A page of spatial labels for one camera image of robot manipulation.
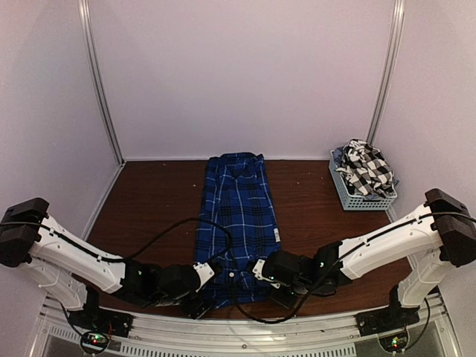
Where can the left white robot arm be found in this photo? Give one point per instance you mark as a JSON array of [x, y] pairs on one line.
[[63, 264]]

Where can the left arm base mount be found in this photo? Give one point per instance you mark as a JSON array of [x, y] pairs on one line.
[[93, 317]]

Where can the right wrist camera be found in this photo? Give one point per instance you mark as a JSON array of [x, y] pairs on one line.
[[257, 272]]

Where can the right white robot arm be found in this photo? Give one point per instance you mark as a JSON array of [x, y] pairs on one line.
[[441, 228]]

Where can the light blue checked shirt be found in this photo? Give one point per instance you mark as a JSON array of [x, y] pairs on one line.
[[340, 157]]

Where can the black white checked shirt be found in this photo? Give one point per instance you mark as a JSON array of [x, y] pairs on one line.
[[367, 172]]

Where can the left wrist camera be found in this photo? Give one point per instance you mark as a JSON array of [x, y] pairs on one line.
[[206, 272]]

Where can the right aluminium frame post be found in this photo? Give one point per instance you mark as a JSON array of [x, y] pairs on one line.
[[393, 46]]

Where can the circuit board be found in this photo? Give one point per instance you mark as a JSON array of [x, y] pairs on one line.
[[94, 342], [394, 343]]

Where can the right circuit board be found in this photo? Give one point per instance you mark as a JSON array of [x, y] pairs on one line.
[[394, 343]]

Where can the front aluminium rail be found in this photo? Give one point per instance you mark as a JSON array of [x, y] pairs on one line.
[[325, 335]]

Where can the left circuit board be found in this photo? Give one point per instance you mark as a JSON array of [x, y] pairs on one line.
[[94, 342]]

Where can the left aluminium frame post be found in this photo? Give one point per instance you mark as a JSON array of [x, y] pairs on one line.
[[97, 80]]

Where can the blue plaid long sleeve shirt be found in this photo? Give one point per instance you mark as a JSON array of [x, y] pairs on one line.
[[238, 227]]

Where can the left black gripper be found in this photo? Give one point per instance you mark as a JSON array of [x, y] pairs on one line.
[[198, 307]]

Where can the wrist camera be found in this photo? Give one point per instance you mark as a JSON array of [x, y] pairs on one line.
[[206, 272], [257, 272]]

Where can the light blue perforated basket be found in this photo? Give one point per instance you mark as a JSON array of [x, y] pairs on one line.
[[356, 202]]

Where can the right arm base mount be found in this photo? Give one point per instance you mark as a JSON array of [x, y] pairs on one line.
[[389, 318]]

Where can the aluminium frame post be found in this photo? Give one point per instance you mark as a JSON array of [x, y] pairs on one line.
[[393, 46], [97, 80]]

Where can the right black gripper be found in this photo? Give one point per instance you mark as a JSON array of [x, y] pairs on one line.
[[288, 302]]

